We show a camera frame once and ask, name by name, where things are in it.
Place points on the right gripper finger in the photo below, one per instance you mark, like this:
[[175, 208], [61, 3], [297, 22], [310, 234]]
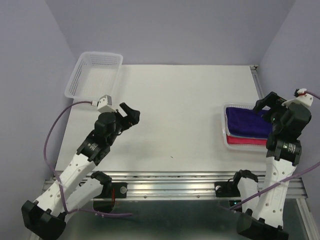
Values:
[[273, 101], [273, 115]]

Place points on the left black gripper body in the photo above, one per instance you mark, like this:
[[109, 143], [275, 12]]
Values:
[[119, 128]]

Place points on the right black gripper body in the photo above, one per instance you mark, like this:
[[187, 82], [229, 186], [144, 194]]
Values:
[[277, 124]]

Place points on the purple towel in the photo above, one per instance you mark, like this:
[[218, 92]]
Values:
[[247, 123]]

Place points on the pink towel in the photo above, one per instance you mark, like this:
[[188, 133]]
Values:
[[232, 140]]

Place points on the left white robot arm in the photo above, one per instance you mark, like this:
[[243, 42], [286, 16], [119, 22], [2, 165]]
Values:
[[47, 216]]

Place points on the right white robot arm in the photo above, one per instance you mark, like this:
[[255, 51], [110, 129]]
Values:
[[262, 210]]

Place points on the white basket at right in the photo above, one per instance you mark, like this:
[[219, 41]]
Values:
[[225, 131]]

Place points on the white basket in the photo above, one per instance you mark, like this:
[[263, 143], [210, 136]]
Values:
[[95, 74], [225, 131]]

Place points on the white basket at left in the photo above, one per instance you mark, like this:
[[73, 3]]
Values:
[[95, 74]]

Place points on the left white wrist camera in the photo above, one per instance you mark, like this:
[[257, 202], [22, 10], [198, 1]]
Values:
[[105, 103]]

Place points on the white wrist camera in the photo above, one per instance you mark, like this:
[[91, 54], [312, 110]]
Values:
[[302, 97], [105, 103]]

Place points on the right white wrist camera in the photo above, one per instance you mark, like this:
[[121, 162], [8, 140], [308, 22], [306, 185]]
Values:
[[302, 97]]

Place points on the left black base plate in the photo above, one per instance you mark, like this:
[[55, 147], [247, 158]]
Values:
[[113, 190]]

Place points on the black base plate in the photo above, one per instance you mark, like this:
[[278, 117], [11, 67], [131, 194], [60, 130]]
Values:
[[226, 189], [113, 190]]

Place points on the aluminium mounting rail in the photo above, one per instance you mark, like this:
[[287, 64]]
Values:
[[170, 185]]

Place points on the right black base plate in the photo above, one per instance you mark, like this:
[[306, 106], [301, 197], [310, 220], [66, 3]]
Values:
[[226, 189]]

